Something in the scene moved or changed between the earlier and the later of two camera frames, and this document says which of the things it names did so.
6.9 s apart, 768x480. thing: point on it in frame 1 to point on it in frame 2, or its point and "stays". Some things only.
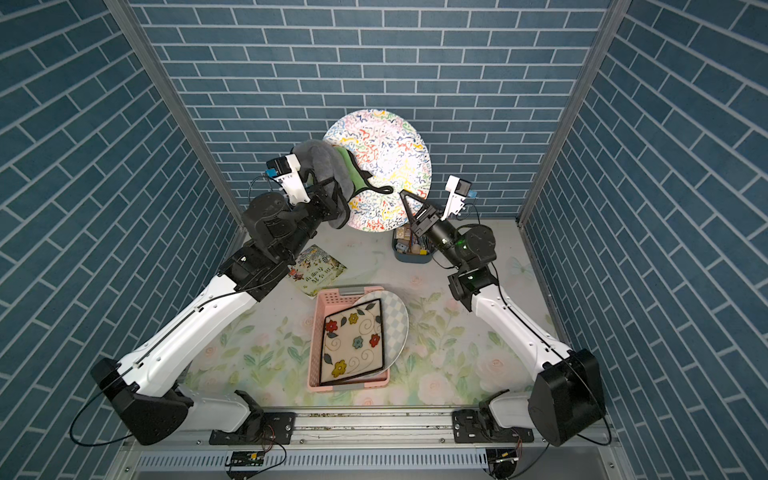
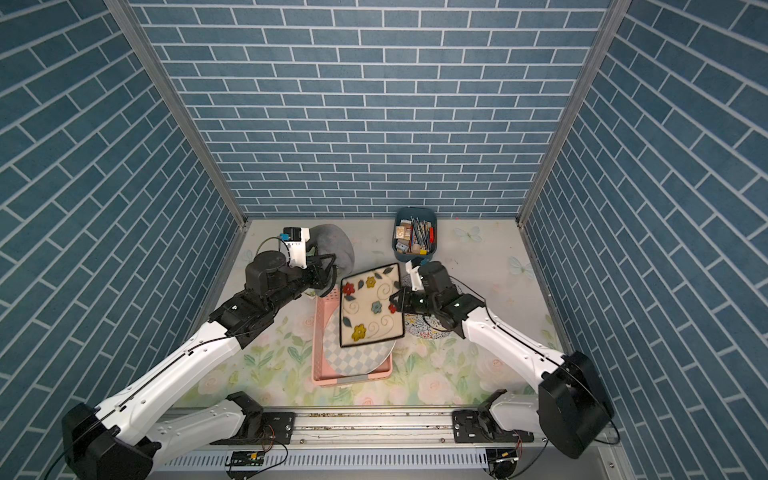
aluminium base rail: (369, 446) stays
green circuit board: (248, 458) stays
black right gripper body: (428, 225) to (413, 302)
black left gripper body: (316, 210) to (306, 278)
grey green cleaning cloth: (319, 161) to (328, 239)
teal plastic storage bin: (408, 247) stays
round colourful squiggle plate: (392, 150) to (424, 326)
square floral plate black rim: (352, 342) to (366, 312)
